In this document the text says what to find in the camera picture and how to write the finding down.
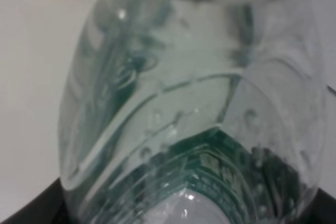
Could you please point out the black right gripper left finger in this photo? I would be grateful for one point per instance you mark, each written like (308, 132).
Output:
(47, 207)

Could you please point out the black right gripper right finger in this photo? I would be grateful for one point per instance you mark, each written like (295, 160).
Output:
(323, 210)

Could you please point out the clear bottle with green label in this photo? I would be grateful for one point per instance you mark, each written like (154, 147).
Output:
(193, 111)

